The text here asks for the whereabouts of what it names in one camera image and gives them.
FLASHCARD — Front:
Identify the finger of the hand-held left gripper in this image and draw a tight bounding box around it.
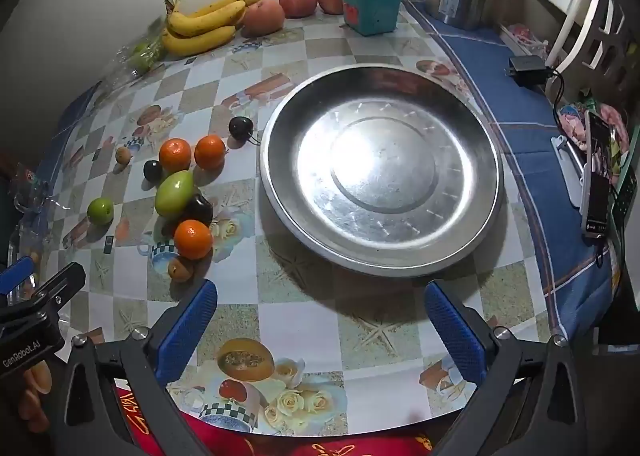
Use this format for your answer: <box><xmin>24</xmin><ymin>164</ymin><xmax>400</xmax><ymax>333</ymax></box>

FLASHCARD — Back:
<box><xmin>0</xmin><ymin>256</ymin><xmax>35</xmax><ymax>295</ymax></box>
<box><xmin>0</xmin><ymin>262</ymin><xmax>87</xmax><ymax>324</ymax></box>

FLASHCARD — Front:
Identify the clear pack of green jujubes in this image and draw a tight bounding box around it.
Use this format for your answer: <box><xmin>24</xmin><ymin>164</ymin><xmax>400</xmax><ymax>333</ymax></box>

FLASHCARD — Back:
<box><xmin>97</xmin><ymin>33</ymin><xmax>168</xmax><ymax>91</ymax></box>

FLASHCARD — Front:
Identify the white plastic rack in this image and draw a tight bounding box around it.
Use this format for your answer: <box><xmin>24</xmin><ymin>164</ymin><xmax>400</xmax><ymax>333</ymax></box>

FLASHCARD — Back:
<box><xmin>515</xmin><ymin>0</ymin><xmax>636</xmax><ymax>86</ymax></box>

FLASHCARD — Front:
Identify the round steel plate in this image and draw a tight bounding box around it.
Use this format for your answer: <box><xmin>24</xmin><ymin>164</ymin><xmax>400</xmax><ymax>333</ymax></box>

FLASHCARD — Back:
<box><xmin>259</xmin><ymin>64</ymin><xmax>503</xmax><ymax>279</ymax></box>

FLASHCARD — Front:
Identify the clear glass mug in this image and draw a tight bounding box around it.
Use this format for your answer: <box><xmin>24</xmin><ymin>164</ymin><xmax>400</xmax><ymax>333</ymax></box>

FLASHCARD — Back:
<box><xmin>10</xmin><ymin>161</ymin><xmax>68</xmax><ymax>217</ymax></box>

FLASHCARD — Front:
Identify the person's left hand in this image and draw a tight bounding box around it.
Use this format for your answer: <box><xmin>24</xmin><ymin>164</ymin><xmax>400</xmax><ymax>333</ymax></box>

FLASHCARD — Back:
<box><xmin>17</xmin><ymin>361</ymin><xmax>54</xmax><ymax>433</ymax></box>

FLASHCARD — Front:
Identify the black charger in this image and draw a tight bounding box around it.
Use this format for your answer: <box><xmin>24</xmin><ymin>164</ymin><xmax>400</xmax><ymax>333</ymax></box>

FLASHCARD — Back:
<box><xmin>507</xmin><ymin>54</ymin><xmax>548</xmax><ymax>88</ymax></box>

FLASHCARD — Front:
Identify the large green jujube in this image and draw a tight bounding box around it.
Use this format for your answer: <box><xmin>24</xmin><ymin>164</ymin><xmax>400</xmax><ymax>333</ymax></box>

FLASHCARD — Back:
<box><xmin>154</xmin><ymin>170</ymin><xmax>195</xmax><ymax>221</ymax></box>

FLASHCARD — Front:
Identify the yellow banana bunch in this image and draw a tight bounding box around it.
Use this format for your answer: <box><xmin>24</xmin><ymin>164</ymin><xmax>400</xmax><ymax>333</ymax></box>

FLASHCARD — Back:
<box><xmin>162</xmin><ymin>0</ymin><xmax>268</xmax><ymax>56</ymax></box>

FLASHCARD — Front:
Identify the checked printed tablecloth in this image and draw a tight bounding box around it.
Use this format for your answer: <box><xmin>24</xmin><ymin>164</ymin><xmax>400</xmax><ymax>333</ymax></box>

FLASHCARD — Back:
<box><xmin>40</xmin><ymin>0</ymin><xmax>556</xmax><ymax>437</ymax></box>

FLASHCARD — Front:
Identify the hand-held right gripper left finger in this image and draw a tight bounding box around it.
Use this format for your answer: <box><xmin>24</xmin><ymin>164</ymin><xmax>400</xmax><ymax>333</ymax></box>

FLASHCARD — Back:
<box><xmin>47</xmin><ymin>278</ymin><xmax>221</xmax><ymax>456</ymax></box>

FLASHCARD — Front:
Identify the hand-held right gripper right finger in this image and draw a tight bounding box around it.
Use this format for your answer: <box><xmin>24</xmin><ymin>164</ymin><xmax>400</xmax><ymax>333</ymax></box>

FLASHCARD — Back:
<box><xmin>424</xmin><ymin>280</ymin><xmax>588</xmax><ymax>456</ymax></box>

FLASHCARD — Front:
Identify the dark cherry with stem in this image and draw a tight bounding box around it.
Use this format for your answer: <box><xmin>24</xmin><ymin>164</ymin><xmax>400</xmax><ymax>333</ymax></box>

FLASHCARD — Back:
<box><xmin>228</xmin><ymin>116</ymin><xmax>263</xmax><ymax>145</ymax></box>

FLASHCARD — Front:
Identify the mandarin orange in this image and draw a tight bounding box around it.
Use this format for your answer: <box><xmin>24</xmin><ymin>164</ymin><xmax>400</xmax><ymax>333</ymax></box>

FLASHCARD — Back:
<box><xmin>194</xmin><ymin>135</ymin><xmax>227</xmax><ymax>169</ymax></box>
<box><xmin>173</xmin><ymin>219</ymin><xmax>214</xmax><ymax>261</ymax></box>
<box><xmin>159</xmin><ymin>138</ymin><xmax>193</xmax><ymax>173</ymax></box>

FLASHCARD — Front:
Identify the smartphone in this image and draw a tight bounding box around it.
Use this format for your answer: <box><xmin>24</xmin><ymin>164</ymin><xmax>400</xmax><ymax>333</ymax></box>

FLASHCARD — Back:
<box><xmin>580</xmin><ymin>110</ymin><xmax>615</xmax><ymax>239</ymax></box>

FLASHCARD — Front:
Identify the floral printed bag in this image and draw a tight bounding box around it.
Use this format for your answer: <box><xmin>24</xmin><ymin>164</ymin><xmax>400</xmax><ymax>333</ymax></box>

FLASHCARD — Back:
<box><xmin>557</xmin><ymin>100</ymin><xmax>631</xmax><ymax>157</ymax></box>

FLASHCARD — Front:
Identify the black charger cable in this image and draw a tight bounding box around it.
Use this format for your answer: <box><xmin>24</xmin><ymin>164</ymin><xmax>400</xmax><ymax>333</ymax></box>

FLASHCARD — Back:
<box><xmin>545</xmin><ymin>66</ymin><xmax>567</xmax><ymax>109</ymax></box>

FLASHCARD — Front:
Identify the small green jujube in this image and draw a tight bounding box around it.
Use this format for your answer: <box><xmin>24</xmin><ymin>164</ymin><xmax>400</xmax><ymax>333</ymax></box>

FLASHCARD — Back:
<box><xmin>87</xmin><ymin>198</ymin><xmax>115</xmax><ymax>225</ymax></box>

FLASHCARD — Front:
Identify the teal plastic box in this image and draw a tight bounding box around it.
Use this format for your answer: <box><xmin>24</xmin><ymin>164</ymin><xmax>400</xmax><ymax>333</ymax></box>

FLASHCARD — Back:
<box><xmin>341</xmin><ymin>0</ymin><xmax>404</xmax><ymax>36</ymax></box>

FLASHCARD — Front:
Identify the white phone holder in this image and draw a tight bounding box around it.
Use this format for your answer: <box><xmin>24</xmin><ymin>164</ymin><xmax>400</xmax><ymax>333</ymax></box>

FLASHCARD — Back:
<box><xmin>550</xmin><ymin>135</ymin><xmax>588</xmax><ymax>209</ymax></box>

